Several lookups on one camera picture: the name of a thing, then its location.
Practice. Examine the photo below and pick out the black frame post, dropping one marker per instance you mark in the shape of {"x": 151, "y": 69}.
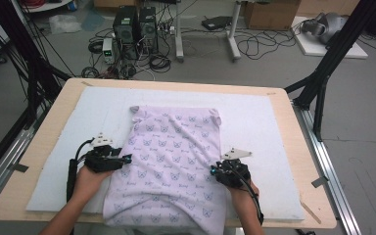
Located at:
{"x": 339, "y": 49}

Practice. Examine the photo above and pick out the white foam mat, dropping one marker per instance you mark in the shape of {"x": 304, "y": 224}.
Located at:
{"x": 248, "y": 103}

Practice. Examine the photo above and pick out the black flat device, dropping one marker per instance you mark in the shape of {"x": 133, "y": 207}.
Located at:
{"x": 217, "y": 23}

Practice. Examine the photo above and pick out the white desk leg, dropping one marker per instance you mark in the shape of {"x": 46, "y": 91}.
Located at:
{"x": 179, "y": 32}
{"x": 233, "y": 32}

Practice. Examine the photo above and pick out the person's right hand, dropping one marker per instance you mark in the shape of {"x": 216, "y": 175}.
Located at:
{"x": 243, "y": 194}

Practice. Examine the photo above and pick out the white power supply unit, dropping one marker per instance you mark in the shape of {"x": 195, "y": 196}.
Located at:
{"x": 107, "y": 49}

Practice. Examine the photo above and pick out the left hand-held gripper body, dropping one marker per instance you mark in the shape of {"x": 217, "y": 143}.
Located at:
{"x": 103, "y": 161}

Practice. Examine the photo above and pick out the grey rounded device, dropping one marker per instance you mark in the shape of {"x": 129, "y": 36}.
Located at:
{"x": 329, "y": 26}

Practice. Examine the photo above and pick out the lilac blanket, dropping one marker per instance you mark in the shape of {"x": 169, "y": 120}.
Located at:
{"x": 166, "y": 169}

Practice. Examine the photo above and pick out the white floor board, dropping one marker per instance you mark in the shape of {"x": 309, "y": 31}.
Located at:
{"x": 310, "y": 49}

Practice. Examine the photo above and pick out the cardboard box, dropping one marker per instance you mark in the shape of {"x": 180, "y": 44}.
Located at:
{"x": 271, "y": 14}

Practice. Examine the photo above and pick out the grey tape piece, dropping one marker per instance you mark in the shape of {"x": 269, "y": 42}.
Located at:
{"x": 20, "y": 167}
{"x": 319, "y": 181}

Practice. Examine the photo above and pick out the clear plastic bag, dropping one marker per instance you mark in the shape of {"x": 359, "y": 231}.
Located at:
{"x": 63, "y": 23}

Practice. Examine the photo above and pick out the thin wooden strip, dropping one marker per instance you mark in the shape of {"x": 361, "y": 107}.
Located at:
{"x": 310, "y": 212}

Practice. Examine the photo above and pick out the large black computer tower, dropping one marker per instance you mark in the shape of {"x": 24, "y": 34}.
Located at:
{"x": 125, "y": 29}

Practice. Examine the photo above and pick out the aluminium rail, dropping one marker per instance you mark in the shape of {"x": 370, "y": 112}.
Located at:
{"x": 3, "y": 163}
{"x": 326, "y": 169}

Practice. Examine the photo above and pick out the slim black computer tower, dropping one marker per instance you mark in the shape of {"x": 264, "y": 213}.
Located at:
{"x": 148, "y": 29}

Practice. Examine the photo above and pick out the person's left hand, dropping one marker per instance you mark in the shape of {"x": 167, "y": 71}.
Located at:
{"x": 88, "y": 182}

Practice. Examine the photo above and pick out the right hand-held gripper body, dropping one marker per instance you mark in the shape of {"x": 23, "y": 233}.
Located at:
{"x": 235, "y": 174}

